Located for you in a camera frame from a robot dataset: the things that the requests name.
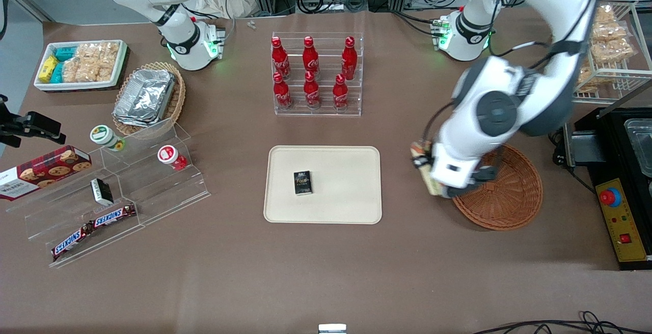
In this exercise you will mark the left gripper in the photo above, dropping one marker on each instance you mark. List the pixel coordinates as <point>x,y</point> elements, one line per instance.
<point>423,159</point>

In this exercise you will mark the plastic sandwich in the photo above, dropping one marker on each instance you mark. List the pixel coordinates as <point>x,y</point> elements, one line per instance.
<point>431,184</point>

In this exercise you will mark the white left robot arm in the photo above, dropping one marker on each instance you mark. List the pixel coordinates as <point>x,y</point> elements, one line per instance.
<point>509,105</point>

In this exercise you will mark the round brown wicker basket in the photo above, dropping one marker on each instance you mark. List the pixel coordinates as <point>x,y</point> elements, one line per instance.
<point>509,196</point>

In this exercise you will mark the beige plastic serving tray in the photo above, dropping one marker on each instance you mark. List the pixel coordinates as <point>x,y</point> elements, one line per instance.
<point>341,186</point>

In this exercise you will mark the oval light wicker basket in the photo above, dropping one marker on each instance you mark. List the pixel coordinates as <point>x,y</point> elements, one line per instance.
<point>175,100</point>

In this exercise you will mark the red cola bottle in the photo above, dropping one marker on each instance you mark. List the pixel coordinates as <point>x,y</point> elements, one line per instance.
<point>310,59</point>
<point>279,59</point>
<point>282,93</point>
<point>349,59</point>
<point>340,94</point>
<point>311,92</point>

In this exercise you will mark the clear acrylic bottle rack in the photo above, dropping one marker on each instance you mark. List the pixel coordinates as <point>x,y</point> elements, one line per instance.
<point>318,105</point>

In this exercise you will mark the black appliance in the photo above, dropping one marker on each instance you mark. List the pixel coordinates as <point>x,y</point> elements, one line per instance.
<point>606,171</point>

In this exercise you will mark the clear bag of snacks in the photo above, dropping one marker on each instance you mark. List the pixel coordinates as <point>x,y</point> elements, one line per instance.
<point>608,32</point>
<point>586,77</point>
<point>605,14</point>
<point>614,50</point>

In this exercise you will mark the small white device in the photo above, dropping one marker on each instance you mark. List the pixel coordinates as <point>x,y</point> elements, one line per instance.
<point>332,329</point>

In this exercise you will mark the yellow emergency stop box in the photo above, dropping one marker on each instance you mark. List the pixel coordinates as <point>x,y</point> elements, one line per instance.
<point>621,222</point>

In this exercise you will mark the clear plastic container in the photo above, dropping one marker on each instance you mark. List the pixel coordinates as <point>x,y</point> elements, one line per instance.
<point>641,143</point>

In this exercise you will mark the red lid cup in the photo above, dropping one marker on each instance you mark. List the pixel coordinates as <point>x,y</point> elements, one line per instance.
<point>170,156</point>

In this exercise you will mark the clear acrylic stepped display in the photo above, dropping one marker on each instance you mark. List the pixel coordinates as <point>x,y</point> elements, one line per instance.
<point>153,191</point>

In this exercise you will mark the stack of foil trays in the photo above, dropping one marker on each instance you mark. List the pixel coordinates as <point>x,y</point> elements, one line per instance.
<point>145,97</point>

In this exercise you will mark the snickers chocolate bar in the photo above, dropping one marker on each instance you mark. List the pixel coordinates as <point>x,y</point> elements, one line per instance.
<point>71,242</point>
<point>114,216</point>

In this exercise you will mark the green lid cup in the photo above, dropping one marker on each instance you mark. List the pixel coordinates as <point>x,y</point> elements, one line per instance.
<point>106,136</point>

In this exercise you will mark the black and white small box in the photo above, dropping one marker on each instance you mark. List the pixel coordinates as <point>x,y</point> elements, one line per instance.
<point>102,191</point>

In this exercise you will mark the white rectangular snack bin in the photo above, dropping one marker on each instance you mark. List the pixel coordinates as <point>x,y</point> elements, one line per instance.
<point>118,69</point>

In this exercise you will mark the clear bag of crackers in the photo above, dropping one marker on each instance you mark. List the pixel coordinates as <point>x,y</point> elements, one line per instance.
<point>91,61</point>

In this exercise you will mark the teal snack packet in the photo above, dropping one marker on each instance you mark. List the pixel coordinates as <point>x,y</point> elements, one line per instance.
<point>57,73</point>
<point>65,53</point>

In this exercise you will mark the red cookie box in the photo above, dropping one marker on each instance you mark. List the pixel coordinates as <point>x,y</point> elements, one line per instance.
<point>41,171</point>

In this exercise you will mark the yellow snack packet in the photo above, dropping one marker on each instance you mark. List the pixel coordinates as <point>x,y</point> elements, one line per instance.
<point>47,68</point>

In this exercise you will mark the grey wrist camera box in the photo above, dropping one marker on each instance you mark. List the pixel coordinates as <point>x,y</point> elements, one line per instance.
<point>486,173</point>

